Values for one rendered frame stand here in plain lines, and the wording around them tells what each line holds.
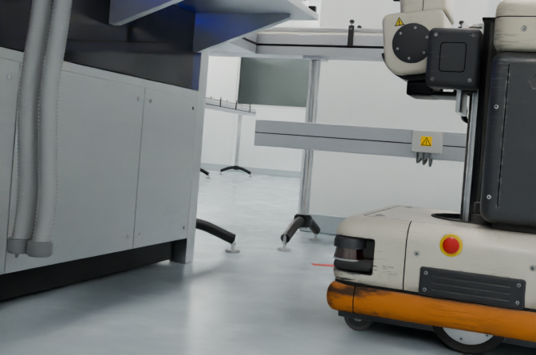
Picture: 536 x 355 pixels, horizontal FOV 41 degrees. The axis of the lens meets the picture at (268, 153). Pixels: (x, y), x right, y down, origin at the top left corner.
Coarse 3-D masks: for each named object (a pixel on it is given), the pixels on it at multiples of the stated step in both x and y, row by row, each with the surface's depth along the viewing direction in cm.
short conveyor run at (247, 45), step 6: (246, 36) 311; (252, 36) 316; (234, 42) 299; (240, 42) 305; (246, 42) 311; (252, 42) 317; (222, 48) 313; (228, 48) 311; (234, 48) 309; (240, 48) 308; (246, 48) 312; (252, 48) 317
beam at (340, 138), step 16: (256, 128) 325; (272, 128) 322; (288, 128) 319; (304, 128) 316; (320, 128) 314; (336, 128) 311; (352, 128) 309; (368, 128) 306; (384, 128) 303; (400, 128) 301; (256, 144) 324; (272, 144) 322; (288, 144) 319; (304, 144) 316; (320, 144) 314; (336, 144) 311; (352, 144) 308; (368, 144) 306; (384, 144) 303; (400, 144) 301; (448, 144) 294; (464, 144) 292; (448, 160) 294
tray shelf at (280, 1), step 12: (192, 0) 220; (204, 0) 219; (216, 0) 217; (228, 0) 216; (240, 0) 215; (252, 0) 213; (264, 0) 212; (276, 0) 210; (288, 0) 210; (192, 12) 241; (204, 12) 239; (216, 12) 237; (228, 12) 236; (240, 12) 234; (252, 12) 232; (264, 12) 231; (276, 12) 229; (288, 12) 228; (300, 12) 226; (312, 12) 231
